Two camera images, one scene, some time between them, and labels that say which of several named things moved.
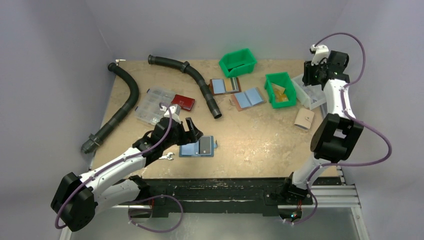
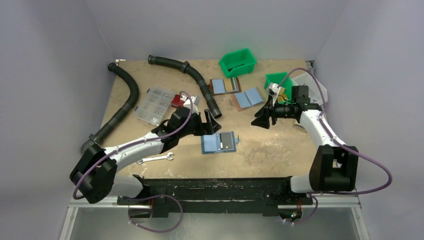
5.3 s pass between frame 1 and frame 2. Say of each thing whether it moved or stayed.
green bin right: stayed
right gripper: moved
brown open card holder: stayed
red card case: stayed
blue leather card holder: moved
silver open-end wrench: stayed
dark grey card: moved
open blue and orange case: stayed
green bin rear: stayed
